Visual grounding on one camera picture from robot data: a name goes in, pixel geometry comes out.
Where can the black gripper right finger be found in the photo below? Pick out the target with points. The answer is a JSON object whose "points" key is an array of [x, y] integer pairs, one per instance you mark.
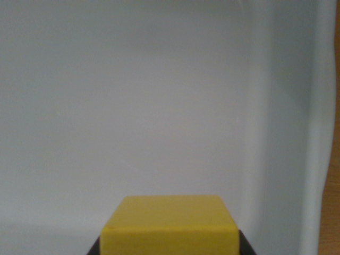
{"points": [[245, 245]]}

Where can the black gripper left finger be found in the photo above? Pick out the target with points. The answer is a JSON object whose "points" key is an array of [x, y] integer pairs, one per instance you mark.
{"points": [[95, 248]]}

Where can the yellow cube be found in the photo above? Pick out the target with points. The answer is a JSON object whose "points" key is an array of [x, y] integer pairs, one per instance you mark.
{"points": [[170, 225]]}

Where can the grey plastic bin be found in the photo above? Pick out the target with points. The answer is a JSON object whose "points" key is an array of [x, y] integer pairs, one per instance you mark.
{"points": [[132, 93]]}

